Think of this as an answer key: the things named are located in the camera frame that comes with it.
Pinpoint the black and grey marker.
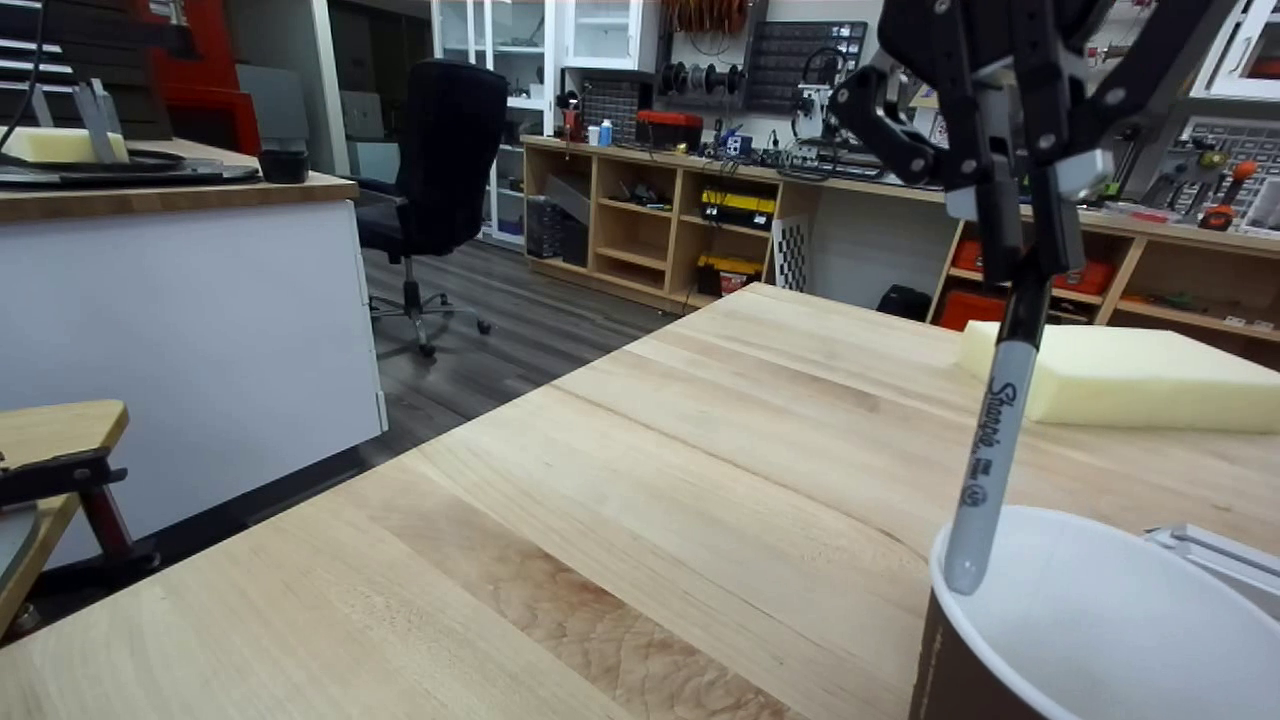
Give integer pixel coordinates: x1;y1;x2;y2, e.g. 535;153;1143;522
941;255;1060;599

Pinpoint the brown paper coffee cup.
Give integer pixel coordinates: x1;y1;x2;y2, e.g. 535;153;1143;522
908;502;1280;720

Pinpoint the small black cup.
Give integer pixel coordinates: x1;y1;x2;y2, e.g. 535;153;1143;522
259;139;318;183

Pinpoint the small red storage bin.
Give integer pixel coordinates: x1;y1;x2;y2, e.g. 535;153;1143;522
935;287;1023;334

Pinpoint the long red storage bin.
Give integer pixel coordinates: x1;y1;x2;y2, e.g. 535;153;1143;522
951;237;1123;301

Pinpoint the small black bag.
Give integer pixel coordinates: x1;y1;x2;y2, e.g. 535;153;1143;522
875;281;941;325

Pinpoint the white framed machine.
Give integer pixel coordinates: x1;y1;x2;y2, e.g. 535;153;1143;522
1198;0;1280;105

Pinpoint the black bench tool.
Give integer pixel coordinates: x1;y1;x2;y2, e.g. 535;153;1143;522
791;43;856;177

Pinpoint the black parts bin panel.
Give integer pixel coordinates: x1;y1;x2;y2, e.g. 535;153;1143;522
741;15;871;113

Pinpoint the yellow and black tool case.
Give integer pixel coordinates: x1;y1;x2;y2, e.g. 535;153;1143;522
701;183;783;233

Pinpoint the pale yellow foam block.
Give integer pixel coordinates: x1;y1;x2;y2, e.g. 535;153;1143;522
955;318;1280;435

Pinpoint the red toolbox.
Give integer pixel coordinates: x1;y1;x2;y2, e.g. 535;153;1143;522
636;105;714;153

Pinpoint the wooden workbench shelving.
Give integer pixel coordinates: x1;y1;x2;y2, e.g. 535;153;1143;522
519;131;1280;371

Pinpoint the white glass cabinet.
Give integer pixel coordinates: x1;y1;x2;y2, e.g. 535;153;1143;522
429;0;667;252

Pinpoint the small dark object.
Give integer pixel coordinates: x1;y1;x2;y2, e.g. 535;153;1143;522
1143;522;1280;626

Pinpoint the black office chair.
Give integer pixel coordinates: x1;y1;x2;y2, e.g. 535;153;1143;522
357;56;514;364

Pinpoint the red machine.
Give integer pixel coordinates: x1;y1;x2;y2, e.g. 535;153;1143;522
132;0;267;156

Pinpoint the white cabinet with wood top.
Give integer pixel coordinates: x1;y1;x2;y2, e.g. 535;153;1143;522
0;137;397;566

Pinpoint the grey monitor stand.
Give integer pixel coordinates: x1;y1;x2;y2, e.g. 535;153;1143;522
74;78;132;131

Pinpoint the small yellow foam pad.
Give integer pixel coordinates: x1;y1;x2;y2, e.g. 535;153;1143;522
0;126;132;168

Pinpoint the wooden side bench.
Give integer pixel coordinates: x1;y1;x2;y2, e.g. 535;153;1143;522
0;395;168;646

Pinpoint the black coiled cable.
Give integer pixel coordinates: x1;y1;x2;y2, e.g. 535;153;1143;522
0;146;233;188

